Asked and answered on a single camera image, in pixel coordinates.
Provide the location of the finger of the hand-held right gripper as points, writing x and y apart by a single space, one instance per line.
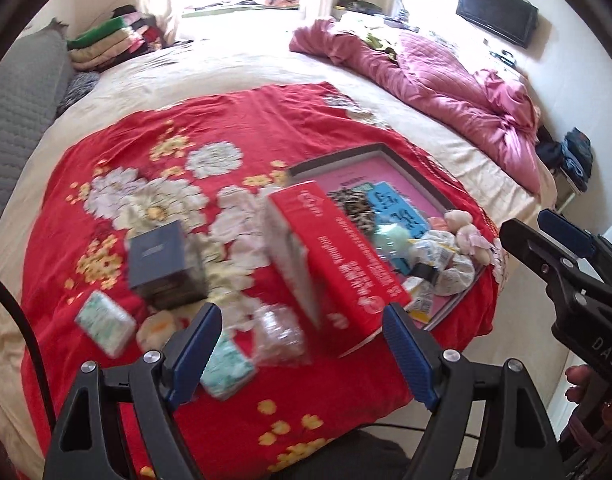
566 230
541 255

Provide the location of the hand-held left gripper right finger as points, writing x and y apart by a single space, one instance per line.
406 355

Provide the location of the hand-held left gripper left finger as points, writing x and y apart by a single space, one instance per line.
196 350

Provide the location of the yellow barcode packet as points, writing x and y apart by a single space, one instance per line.
420 302

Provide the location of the pink plush toy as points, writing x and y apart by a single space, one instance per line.
466 235

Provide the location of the clear plastic packet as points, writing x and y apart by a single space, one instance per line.
281 335

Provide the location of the white lace scrunchie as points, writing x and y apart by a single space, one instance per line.
456 275

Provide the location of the leopard print scrunchie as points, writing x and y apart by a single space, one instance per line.
353 210

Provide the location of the pink cardboard box tray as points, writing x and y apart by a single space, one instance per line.
351 175

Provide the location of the person's right hand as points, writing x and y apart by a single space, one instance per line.
581 382

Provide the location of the cream plush bun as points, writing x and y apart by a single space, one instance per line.
158 332

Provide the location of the pile of dark blue clothes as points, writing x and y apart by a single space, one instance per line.
573 155

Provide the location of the dark navy gift box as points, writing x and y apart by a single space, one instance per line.
161 260

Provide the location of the red tissue box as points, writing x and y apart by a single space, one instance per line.
346 270

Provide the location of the peach fabric bow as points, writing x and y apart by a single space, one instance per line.
438 223

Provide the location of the green fluffy puff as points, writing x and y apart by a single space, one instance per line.
393 247

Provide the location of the dark cloth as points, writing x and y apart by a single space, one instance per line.
346 460

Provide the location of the pink quilt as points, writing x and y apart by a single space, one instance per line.
436 85

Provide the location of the black television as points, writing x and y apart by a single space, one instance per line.
496 12

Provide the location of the red floral blanket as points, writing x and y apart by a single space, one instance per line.
236 125

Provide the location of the green patterned cloth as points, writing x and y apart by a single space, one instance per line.
371 35

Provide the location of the dark patterned pillow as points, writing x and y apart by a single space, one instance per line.
78 91

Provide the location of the grey quilted headboard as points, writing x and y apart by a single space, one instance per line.
16 110

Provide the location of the stack of folded clothes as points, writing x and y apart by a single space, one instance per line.
101 40

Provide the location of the white curtain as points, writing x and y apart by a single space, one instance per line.
158 0

